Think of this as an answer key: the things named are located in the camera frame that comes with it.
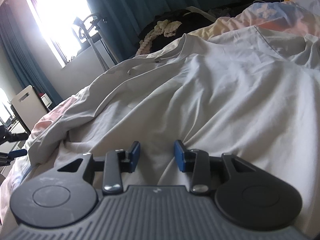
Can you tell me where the garment steamer stand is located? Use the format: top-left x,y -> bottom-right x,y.
71,12 -> 118,72

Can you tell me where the dark clothes pile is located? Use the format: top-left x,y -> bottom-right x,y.
136,9 -> 220,55

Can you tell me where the grey mauve cloth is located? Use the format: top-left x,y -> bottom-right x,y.
207,7 -> 233,19

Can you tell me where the pale grey drawstring garment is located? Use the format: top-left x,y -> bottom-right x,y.
28,33 -> 191,166

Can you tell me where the cream knitted scarf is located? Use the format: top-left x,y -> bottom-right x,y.
136,20 -> 183,55

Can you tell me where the pastel bed cover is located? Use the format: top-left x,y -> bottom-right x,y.
0,0 -> 320,230

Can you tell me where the small white red box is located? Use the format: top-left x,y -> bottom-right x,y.
40,92 -> 54,108

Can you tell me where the white shirt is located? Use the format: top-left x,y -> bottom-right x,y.
60,25 -> 320,232

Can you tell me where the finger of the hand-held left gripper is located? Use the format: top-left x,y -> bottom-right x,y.
0,125 -> 29,145
0,149 -> 28,167

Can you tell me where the narrow teal curtain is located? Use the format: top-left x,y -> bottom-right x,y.
0,4 -> 65,111

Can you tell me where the wide teal curtain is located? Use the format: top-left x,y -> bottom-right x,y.
77,0 -> 245,64

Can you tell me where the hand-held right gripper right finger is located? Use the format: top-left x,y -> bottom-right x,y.
174,140 -> 262,195

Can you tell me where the white chair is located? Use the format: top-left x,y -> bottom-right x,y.
10,85 -> 52,133

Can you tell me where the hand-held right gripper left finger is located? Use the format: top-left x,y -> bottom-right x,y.
57,141 -> 141,195

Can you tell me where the window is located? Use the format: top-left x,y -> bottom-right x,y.
22,0 -> 110,68

